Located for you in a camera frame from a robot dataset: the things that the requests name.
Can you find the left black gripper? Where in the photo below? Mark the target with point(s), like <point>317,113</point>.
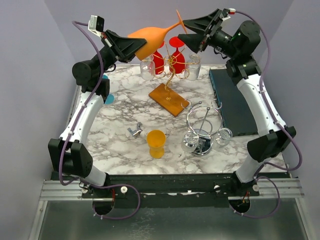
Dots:
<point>122,49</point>

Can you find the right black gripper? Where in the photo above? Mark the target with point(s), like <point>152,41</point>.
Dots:
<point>201,41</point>

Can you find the orange wine glass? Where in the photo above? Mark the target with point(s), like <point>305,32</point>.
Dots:
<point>154,37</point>

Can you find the yellow wine glass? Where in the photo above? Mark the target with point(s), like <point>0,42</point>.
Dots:
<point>156,140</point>

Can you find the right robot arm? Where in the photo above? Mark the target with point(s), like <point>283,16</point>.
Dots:
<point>273,133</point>

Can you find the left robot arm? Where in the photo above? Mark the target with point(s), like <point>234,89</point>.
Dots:
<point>68,153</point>

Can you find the left clear wine glass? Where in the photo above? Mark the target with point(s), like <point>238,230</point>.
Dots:
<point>147,68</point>

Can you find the clear wine glass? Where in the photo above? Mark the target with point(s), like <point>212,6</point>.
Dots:
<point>147,68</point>
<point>193,67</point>

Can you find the left red wine glass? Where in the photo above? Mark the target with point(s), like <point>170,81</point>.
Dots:
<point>158,60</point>

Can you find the red wine glass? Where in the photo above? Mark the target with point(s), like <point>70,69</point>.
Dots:
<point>178,60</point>
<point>158,60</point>

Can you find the right clear wine glass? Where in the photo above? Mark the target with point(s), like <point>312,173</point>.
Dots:
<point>193,67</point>

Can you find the right red wine glass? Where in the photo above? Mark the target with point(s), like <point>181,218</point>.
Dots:
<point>178,60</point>

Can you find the blue wine glass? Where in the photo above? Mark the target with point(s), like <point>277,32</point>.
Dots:
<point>110,98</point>

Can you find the white cylinder fitting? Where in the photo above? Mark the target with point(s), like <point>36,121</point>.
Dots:
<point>144,134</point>

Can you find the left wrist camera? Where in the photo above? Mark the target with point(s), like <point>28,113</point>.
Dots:
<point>96,25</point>

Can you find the gold wire wine glass rack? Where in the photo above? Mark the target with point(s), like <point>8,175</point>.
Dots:
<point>163,95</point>

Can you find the chrome wire glass rack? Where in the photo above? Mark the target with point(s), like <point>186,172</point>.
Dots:
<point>206,121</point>

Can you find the aluminium rail frame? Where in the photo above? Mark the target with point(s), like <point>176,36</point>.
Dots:
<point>277,213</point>

